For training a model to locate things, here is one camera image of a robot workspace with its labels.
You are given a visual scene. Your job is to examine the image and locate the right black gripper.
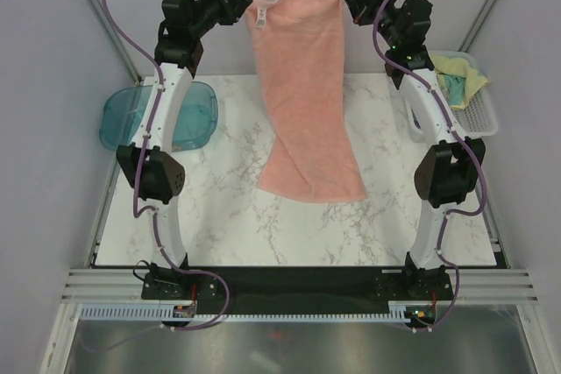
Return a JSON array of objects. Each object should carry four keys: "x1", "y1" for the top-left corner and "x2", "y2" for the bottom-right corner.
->
[{"x1": 343, "y1": 0, "x2": 401, "y2": 50}]

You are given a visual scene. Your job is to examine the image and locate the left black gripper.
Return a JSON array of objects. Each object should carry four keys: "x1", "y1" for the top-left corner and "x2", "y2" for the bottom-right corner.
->
[{"x1": 189, "y1": 0, "x2": 252, "y2": 39}]

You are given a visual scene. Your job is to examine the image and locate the pink towel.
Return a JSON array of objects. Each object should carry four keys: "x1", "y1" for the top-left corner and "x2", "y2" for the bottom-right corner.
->
[{"x1": 245, "y1": 0, "x2": 366, "y2": 203}]

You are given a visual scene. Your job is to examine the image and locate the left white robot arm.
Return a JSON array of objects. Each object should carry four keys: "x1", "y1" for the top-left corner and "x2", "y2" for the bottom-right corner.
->
[{"x1": 117, "y1": 0, "x2": 252, "y2": 299}]

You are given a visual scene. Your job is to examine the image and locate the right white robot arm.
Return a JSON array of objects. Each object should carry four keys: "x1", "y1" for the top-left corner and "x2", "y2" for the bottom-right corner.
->
[{"x1": 344, "y1": 0, "x2": 486, "y2": 299}]

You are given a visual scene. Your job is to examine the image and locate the teal cloth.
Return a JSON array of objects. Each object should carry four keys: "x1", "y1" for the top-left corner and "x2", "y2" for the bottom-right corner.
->
[{"x1": 443, "y1": 74, "x2": 465, "y2": 107}]

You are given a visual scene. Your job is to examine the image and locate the teal transparent plastic bin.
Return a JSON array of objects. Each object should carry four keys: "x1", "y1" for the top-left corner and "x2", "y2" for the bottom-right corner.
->
[{"x1": 98, "y1": 81, "x2": 218, "y2": 152}]

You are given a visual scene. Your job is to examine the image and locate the yellow cloth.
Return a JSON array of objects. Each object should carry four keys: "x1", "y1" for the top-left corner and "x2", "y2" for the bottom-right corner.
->
[{"x1": 430, "y1": 54, "x2": 489, "y2": 109}]

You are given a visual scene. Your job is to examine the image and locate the white perforated plastic basket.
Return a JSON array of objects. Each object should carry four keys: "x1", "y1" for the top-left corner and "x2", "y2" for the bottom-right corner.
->
[{"x1": 430, "y1": 51, "x2": 498, "y2": 137}]

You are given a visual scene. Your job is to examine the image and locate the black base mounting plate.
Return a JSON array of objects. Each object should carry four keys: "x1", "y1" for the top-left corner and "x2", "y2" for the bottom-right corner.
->
[{"x1": 141, "y1": 265, "x2": 452, "y2": 314}]

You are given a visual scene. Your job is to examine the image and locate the left aluminium corner post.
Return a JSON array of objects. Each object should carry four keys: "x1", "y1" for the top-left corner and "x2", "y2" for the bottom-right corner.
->
[{"x1": 86, "y1": 0, "x2": 142, "y2": 85}]

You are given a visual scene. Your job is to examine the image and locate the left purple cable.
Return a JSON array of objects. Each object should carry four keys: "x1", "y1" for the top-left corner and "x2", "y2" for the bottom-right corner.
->
[{"x1": 81, "y1": 0, "x2": 232, "y2": 354}]

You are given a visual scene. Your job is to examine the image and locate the aluminium extrusion rail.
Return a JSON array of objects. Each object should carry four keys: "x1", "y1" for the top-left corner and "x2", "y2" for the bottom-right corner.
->
[{"x1": 61, "y1": 268, "x2": 537, "y2": 305}]

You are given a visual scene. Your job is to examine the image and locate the white slotted cable duct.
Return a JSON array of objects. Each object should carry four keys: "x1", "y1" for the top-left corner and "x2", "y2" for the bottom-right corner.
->
[{"x1": 79, "y1": 303, "x2": 435, "y2": 323}]

